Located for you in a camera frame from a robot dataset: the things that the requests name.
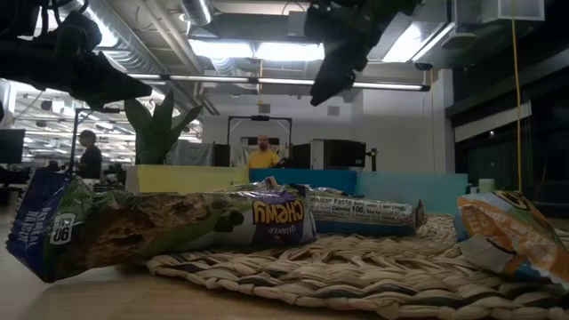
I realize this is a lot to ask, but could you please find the oatmeal raisin Chewy granola bar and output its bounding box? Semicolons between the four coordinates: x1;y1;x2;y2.
4;168;317;284

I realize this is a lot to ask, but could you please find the black white cabinet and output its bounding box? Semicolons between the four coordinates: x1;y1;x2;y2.
309;138;368;171

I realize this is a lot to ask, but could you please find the black monitor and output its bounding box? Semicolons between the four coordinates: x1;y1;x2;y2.
0;128;27;164
291;142;312;170

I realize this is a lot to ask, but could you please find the yellow plastic bin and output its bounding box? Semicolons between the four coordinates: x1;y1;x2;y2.
135;164;251;195

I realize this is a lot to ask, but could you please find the white plant pot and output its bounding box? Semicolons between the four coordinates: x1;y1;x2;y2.
124;164;139;193

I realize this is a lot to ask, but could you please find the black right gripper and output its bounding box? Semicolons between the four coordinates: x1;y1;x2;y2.
304;0;423;108

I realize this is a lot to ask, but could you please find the orange blue granola bar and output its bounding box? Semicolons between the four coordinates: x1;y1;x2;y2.
453;189;569;290

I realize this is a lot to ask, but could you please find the teal plastic bin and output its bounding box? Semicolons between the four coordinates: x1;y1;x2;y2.
354;171;469;217

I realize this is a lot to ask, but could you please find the long ceiling light bar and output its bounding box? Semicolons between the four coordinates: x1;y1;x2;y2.
126;72;431;92

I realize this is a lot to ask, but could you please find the yellow hanging cable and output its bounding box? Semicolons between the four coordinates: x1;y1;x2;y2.
509;0;524;193

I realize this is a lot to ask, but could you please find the round woven straw mat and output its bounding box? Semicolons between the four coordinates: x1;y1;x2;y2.
145;212;569;320

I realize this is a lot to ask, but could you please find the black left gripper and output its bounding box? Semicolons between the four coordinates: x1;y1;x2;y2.
0;37;153;111

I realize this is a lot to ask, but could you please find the grey cover sheet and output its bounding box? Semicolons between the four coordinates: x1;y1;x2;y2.
165;140;215;167

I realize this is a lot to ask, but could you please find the small black stand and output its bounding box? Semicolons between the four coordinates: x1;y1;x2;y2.
365;147;380;172

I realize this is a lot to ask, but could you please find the green snake plant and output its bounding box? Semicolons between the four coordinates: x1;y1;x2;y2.
123;91;204;166

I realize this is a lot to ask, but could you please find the red teal granola bar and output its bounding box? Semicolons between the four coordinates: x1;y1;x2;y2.
306;186;427;237

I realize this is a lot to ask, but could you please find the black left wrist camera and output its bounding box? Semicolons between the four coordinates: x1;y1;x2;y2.
46;11;104;59

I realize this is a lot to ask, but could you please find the blue plastic bin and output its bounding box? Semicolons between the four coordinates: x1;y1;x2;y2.
248;167;358;196

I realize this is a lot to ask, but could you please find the black gantry frame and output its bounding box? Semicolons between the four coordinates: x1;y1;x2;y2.
226;115;293;169

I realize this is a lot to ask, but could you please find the silver ventilation duct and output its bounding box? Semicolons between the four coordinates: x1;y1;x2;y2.
180;0;215;27

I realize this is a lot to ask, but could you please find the person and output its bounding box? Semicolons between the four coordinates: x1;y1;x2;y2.
246;134;282;170
76;129;104;180

